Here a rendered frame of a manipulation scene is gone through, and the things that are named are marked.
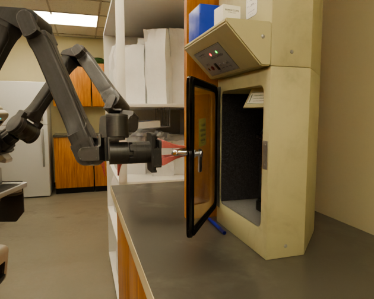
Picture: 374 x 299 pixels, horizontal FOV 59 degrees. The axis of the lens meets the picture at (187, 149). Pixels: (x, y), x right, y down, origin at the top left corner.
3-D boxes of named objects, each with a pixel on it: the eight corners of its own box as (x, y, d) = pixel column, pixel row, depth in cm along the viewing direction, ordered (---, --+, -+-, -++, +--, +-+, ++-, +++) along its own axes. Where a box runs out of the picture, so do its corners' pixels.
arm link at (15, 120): (79, 57, 150) (63, 41, 142) (99, 60, 142) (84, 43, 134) (22, 141, 137) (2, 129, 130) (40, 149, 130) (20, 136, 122)
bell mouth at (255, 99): (284, 108, 105) (284, 91, 105) (322, 107, 88) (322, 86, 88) (233, 108, 100) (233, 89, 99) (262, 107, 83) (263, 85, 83)
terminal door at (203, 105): (216, 207, 110) (216, 85, 106) (189, 240, 81) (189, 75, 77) (214, 207, 111) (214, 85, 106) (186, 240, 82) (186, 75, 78)
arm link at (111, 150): (104, 165, 87) (105, 164, 81) (103, 139, 87) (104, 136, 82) (131, 164, 89) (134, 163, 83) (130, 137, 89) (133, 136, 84)
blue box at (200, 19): (219, 46, 104) (219, 16, 103) (233, 39, 94) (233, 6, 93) (188, 44, 101) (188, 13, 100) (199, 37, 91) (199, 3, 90)
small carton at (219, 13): (230, 35, 89) (231, 12, 88) (240, 30, 84) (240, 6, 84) (214, 33, 87) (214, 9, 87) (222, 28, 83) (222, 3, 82)
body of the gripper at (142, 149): (158, 133, 85) (129, 133, 82) (158, 172, 86) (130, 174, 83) (153, 131, 91) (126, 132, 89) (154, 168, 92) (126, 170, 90)
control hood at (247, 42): (217, 79, 108) (218, 48, 107) (271, 65, 77) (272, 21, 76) (183, 78, 104) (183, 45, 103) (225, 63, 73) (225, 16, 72)
